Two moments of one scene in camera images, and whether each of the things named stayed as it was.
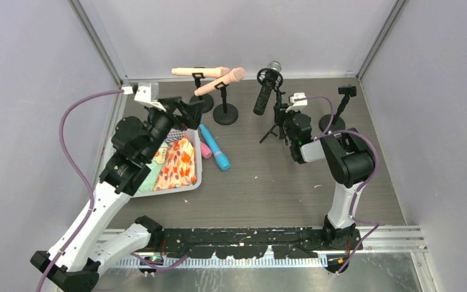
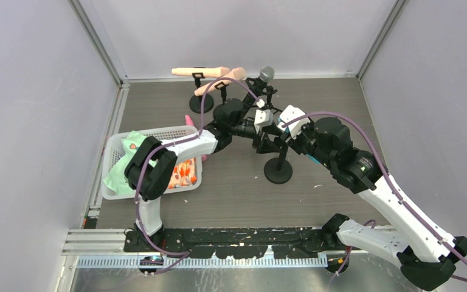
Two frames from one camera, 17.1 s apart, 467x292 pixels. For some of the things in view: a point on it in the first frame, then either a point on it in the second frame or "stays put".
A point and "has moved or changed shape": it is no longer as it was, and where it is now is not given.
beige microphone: (209, 72) stays put
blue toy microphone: (221, 159) has moved or changed shape
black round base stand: (339, 123) → (278, 170)
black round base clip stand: (208, 100) stays put
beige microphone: (235, 75) stays put
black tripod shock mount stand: (275, 77) → (258, 87)
